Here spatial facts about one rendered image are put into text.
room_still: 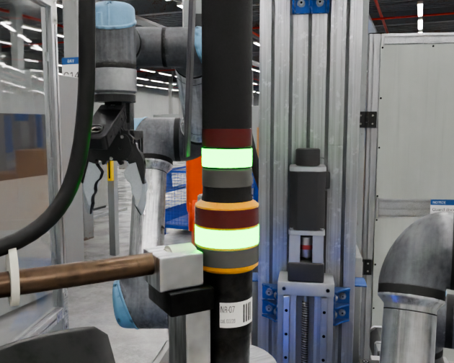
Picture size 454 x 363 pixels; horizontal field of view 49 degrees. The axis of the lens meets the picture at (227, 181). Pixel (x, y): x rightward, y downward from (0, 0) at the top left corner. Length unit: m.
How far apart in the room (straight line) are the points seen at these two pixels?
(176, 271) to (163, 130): 0.99
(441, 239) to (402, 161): 1.43
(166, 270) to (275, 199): 0.98
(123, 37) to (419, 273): 0.59
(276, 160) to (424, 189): 1.07
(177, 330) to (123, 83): 0.59
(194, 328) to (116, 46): 0.62
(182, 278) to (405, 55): 1.95
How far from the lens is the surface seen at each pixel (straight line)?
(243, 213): 0.32
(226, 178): 0.32
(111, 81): 0.87
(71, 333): 0.49
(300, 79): 1.27
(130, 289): 1.20
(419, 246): 0.77
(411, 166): 2.20
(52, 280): 0.30
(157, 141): 1.28
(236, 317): 0.34
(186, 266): 0.31
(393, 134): 2.17
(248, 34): 0.33
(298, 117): 1.26
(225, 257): 0.32
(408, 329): 0.78
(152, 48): 0.96
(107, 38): 0.88
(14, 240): 0.29
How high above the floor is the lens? 1.63
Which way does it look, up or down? 6 degrees down
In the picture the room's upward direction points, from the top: straight up
